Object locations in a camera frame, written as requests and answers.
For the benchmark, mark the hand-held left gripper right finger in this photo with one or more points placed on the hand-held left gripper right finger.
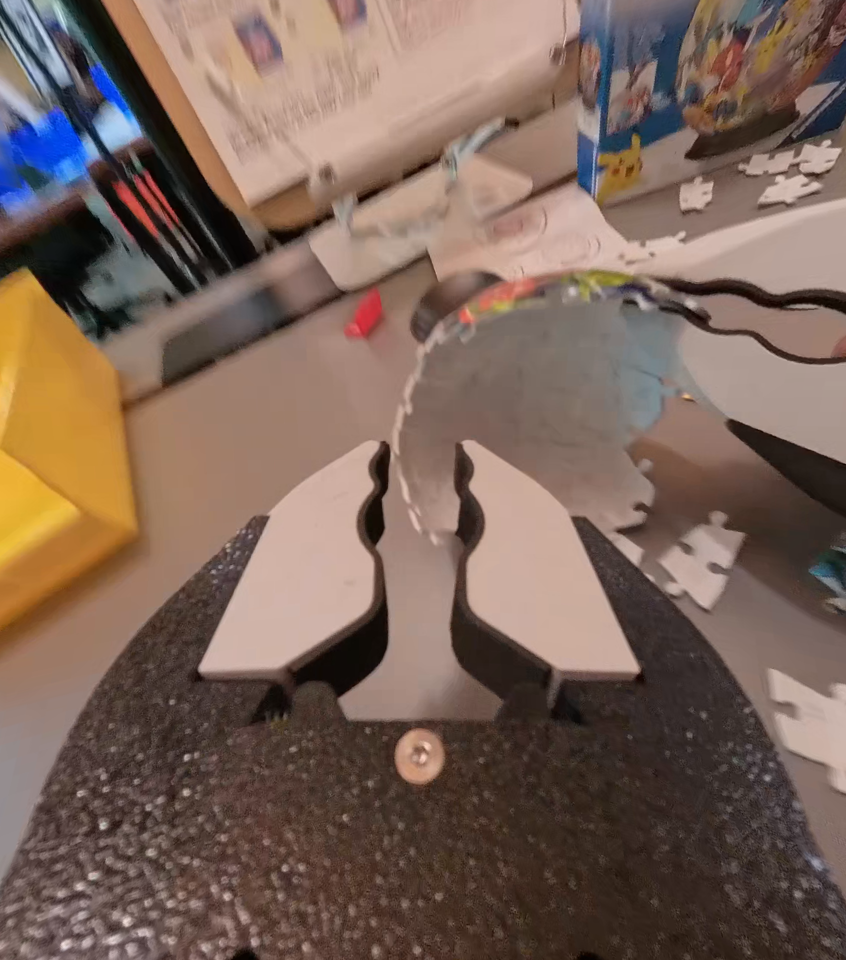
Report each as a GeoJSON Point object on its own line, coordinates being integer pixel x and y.
{"type": "Point", "coordinates": [543, 592]}

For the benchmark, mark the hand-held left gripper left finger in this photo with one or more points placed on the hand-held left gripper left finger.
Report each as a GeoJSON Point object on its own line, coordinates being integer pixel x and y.
{"type": "Point", "coordinates": [295, 585]}

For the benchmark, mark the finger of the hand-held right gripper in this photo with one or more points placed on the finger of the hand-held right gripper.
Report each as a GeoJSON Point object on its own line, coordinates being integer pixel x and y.
{"type": "Point", "coordinates": [805, 247]}
{"type": "Point", "coordinates": [805, 405]}

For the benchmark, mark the partly built puzzle ball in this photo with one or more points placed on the partly built puzzle ball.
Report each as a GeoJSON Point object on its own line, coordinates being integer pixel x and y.
{"type": "Point", "coordinates": [528, 390]}

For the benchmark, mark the blue puzzle box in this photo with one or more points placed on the blue puzzle box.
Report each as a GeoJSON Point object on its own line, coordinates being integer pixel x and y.
{"type": "Point", "coordinates": [730, 75]}

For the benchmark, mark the black round ball stand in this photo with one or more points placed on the black round ball stand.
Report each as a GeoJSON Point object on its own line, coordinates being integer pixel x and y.
{"type": "Point", "coordinates": [438, 300]}

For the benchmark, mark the white instruction leaflet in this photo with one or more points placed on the white instruction leaflet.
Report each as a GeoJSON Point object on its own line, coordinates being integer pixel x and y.
{"type": "Point", "coordinates": [543, 225]}

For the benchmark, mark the small red plastic clip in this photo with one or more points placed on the small red plastic clip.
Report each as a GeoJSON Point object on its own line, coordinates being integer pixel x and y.
{"type": "Point", "coordinates": [367, 319]}

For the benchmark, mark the yellow plastic bin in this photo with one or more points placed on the yellow plastic bin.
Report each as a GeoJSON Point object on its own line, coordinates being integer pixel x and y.
{"type": "Point", "coordinates": [18, 450]}

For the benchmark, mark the wooden board with instruction sheet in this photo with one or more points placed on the wooden board with instruction sheet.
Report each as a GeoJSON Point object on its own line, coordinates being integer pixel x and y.
{"type": "Point", "coordinates": [318, 90]}

